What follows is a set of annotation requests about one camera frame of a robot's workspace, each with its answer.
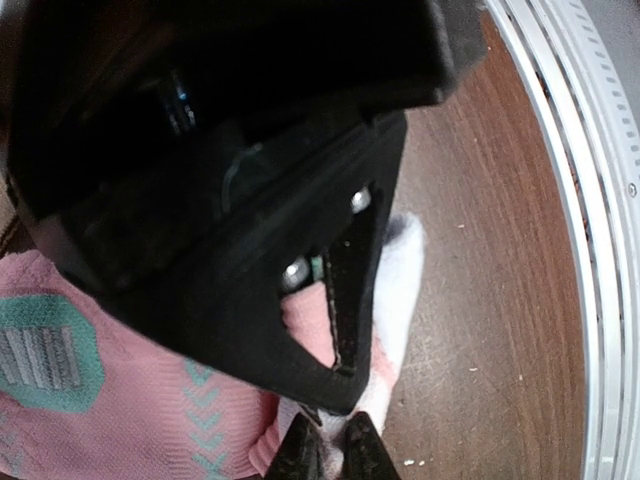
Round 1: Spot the pink mint patterned sock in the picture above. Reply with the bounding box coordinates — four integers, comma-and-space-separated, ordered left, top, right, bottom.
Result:
1, 213, 425, 479

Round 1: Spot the aluminium table edge rail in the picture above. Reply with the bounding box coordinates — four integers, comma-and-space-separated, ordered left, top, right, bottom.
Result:
487, 1, 639, 479

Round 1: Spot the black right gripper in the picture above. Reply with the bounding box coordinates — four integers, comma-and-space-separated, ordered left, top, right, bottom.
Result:
7, 0, 489, 301

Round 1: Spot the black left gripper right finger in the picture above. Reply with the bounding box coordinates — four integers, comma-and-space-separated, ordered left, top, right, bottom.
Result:
343, 412, 400, 480

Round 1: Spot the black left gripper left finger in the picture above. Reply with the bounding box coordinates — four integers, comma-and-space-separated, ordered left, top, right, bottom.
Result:
267, 413, 325, 480

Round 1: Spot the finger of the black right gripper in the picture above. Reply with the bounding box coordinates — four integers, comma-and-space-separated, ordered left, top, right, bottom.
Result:
99, 112, 407, 414

